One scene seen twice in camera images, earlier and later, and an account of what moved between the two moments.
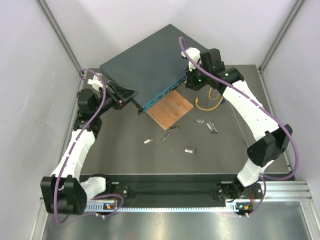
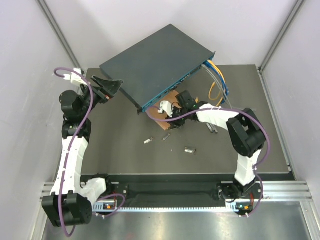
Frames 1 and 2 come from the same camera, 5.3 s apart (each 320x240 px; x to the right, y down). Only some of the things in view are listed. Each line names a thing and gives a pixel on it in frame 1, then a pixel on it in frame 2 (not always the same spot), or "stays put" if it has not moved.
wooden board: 170,109 stays put
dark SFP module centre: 166,137 stays put
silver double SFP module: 190,150 stays put
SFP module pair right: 211,127 stays put
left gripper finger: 138,106 to 111,86
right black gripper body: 197,78 to 178,112
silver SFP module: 148,140 stays put
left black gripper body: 111,101 to 100,96
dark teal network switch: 153,68 stays put
